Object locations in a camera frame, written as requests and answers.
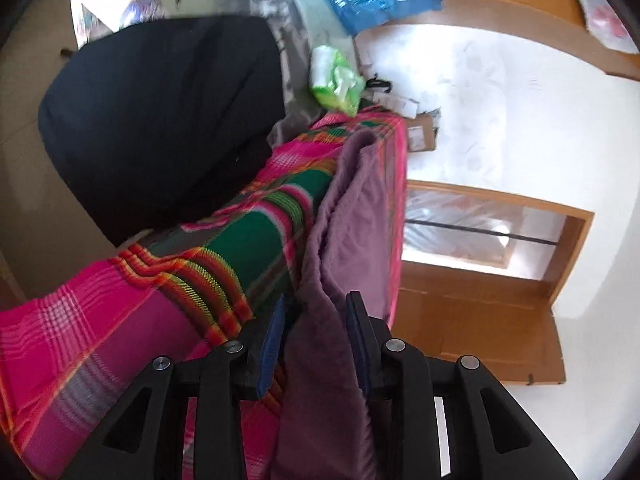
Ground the purple garment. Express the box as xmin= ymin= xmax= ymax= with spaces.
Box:
xmin=270 ymin=127 xmax=407 ymax=479

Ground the wooden door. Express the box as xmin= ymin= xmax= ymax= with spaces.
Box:
xmin=392 ymin=261 xmax=566 ymax=385

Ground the plastic sheet door curtain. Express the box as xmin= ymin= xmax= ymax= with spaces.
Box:
xmin=402 ymin=190 xmax=566 ymax=281

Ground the pink plaid table cloth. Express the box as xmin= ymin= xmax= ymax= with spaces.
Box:
xmin=1 ymin=107 xmax=407 ymax=479

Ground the cardboard box with label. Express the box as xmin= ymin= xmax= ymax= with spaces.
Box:
xmin=405 ymin=114 xmax=436 ymax=153

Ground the green white tissue pack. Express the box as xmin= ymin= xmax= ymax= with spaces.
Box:
xmin=308 ymin=44 xmax=366 ymax=117

